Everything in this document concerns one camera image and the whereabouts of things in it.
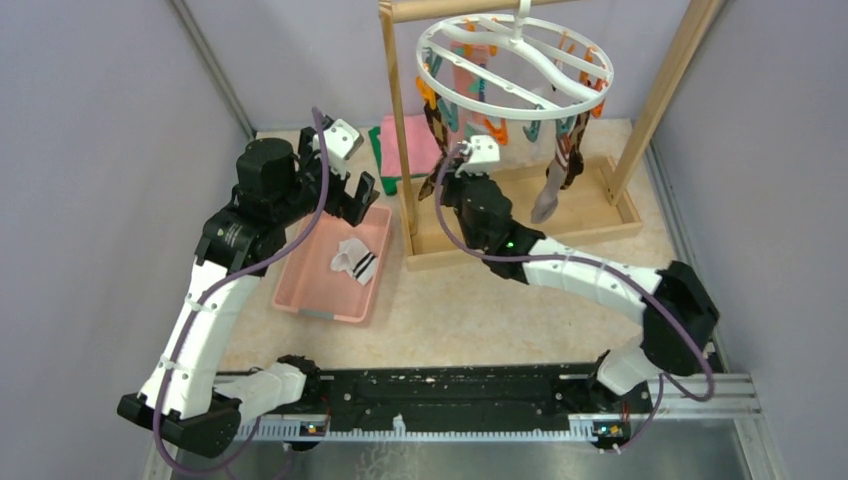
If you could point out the brown argyle sock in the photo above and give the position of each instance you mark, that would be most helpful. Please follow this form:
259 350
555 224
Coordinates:
441 134
575 160

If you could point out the pink patterned sock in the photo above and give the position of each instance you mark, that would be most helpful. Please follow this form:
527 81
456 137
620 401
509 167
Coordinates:
471 85

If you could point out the pink plastic basket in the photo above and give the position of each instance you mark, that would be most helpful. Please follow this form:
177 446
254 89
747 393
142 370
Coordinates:
307 286

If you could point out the pink folded cloth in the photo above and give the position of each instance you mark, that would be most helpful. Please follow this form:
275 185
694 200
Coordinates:
418 141

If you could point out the teal clip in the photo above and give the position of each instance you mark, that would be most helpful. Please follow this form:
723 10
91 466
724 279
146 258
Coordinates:
532 130

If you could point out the white round clip hanger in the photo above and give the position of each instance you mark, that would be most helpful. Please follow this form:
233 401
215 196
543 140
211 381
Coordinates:
538 69

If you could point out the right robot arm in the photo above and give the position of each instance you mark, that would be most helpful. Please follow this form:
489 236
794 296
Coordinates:
676 314

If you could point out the green folded cloth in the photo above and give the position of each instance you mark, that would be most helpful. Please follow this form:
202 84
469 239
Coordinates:
389 183

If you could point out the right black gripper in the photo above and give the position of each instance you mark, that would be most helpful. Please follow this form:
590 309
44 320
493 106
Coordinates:
452 182

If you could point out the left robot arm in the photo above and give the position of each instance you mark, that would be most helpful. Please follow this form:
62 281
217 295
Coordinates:
279 183

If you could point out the white sock black stripes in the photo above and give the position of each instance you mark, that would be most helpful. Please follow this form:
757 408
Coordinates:
355 258

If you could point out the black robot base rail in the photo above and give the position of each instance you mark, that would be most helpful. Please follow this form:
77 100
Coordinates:
462 400

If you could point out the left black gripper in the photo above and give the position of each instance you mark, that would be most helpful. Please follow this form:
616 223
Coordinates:
347 206

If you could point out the orange clip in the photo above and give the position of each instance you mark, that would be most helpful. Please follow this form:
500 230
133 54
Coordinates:
498 130

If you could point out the grey sock red stripes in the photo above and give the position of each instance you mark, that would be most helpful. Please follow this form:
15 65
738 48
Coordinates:
558 169

